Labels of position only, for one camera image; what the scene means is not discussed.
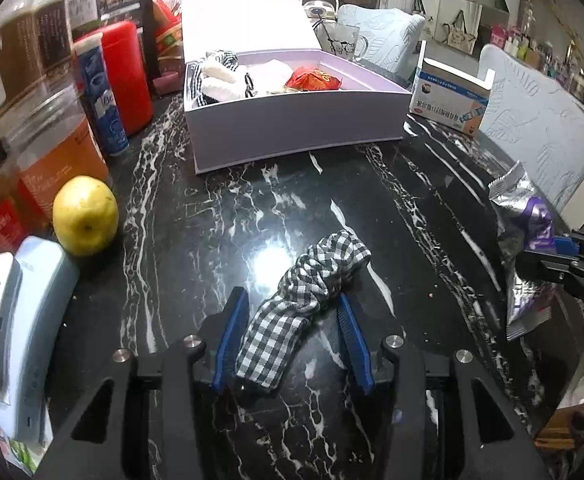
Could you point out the small maroon box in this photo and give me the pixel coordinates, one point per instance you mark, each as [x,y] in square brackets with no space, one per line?
[167,83]

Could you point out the red canister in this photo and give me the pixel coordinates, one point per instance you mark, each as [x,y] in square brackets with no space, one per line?
[127,75]

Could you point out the yellow lemon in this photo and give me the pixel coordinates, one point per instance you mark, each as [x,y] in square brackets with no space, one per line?
[86,215]

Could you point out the purple box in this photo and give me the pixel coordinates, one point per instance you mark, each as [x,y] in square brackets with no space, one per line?
[292,125]

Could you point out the small red gold packet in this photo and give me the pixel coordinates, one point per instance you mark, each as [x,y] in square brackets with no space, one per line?
[314,80]

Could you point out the glass mug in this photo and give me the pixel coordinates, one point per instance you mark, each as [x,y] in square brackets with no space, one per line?
[339,42]

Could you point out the row of small bottles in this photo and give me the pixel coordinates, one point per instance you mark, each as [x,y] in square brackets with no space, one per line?
[521,47]

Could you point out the white blue device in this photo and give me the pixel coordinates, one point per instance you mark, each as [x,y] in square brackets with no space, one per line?
[42,310]

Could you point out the red snack bag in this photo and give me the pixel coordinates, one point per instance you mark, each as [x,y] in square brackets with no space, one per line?
[168,27]

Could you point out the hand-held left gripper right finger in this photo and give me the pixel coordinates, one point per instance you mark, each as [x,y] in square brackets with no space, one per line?
[354,345]

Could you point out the checked twisted headband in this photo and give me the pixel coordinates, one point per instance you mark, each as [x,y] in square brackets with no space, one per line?
[302,290]

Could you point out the light blue quilted chair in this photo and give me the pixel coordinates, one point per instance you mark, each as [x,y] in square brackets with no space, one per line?
[381,30]
[536,120]

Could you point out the dark jar with white label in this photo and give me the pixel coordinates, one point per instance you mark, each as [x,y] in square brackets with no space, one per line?
[83,0]

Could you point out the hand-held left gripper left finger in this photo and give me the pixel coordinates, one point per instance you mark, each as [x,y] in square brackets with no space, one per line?
[232,340]

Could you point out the silver purple snack packet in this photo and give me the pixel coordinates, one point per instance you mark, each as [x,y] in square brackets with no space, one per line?
[526,210]

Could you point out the orange-filled clear jar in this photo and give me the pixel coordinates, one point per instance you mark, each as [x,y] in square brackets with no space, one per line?
[57,150]

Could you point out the white blue medicine box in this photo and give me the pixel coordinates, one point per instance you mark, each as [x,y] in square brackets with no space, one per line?
[446,97]

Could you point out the white fluffy checked hair accessory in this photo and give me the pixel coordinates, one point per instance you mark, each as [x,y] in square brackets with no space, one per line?
[217,77]

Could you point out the brown-filled clear jar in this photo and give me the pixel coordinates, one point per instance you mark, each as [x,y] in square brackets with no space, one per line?
[52,35]
[7,60]

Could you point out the blue tube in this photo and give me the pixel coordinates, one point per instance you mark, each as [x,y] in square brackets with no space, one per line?
[103,100]

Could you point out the green white packet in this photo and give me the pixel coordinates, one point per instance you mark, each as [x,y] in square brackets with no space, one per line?
[17,455]

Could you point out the white house-shaped rack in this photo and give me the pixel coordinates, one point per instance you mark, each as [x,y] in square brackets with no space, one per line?
[466,5]

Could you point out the white cloth in box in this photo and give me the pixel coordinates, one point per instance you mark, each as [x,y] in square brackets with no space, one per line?
[272,72]

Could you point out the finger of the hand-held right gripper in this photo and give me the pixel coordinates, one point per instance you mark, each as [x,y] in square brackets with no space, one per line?
[546,267]
[564,246]

